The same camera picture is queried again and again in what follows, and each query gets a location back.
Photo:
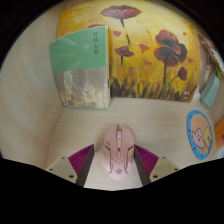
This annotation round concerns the green covered book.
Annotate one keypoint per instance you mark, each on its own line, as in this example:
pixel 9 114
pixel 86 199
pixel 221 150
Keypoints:
pixel 81 70

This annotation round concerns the pink computer mouse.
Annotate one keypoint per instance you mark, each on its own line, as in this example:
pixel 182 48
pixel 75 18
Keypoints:
pixel 118 153

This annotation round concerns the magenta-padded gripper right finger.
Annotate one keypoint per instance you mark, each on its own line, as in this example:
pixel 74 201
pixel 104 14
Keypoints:
pixel 148 161

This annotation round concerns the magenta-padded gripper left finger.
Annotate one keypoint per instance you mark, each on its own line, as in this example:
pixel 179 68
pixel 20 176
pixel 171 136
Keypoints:
pixel 79 161

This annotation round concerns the yellow poppy flower painting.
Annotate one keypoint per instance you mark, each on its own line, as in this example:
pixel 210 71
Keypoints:
pixel 150 50

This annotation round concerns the round blue-rimmed cartoon mouse pad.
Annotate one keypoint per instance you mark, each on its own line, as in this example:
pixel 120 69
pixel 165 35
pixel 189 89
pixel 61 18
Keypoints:
pixel 199 135

